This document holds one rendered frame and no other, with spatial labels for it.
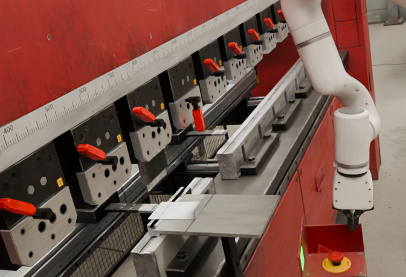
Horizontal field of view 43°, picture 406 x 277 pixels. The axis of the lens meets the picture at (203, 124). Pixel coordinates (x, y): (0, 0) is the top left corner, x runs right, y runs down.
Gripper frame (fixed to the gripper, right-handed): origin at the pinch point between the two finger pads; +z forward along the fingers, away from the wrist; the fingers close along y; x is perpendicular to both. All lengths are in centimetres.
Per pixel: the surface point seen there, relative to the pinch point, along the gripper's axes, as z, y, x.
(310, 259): 7.3, -11.1, -7.6
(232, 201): -13.2, -28.9, -14.1
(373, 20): 75, 50, 748
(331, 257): 3.9, -5.4, -11.0
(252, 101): 3, -45, 117
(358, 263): 6.2, 1.0, -9.7
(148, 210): -12, -51, -17
